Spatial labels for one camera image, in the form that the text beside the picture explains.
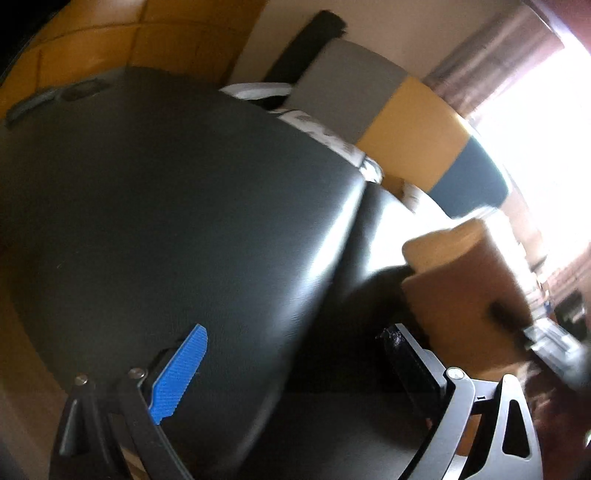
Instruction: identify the cream knitted sweater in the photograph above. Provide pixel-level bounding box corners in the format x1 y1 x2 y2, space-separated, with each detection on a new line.
402 208 533 380

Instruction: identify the deer print pillow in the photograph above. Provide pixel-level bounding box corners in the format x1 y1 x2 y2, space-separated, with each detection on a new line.
402 182 423 212

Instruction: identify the tricolour sofa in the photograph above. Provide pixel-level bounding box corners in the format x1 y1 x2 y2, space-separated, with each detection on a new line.
218 38 509 218

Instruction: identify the window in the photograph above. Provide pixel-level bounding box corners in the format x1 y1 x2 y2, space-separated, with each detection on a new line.
469 46 590 269

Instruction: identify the geometric pattern pillow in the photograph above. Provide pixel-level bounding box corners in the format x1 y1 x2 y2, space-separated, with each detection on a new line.
270 108 384 184

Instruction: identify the pink curtain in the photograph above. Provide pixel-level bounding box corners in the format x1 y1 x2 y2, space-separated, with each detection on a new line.
424 3 564 118

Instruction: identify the wooden wardrobe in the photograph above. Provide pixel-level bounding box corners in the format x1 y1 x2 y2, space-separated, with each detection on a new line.
1 0 266 112

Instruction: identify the black rolled mat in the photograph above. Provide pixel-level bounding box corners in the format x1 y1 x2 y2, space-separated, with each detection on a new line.
263 10 348 85

